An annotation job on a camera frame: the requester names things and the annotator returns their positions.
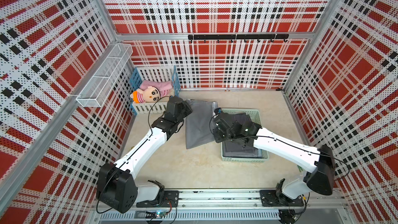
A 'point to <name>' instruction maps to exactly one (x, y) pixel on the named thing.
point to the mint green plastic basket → (255, 115)
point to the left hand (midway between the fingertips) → (192, 103)
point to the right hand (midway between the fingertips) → (219, 130)
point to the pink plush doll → (151, 90)
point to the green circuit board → (157, 214)
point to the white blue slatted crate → (157, 73)
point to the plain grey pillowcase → (198, 129)
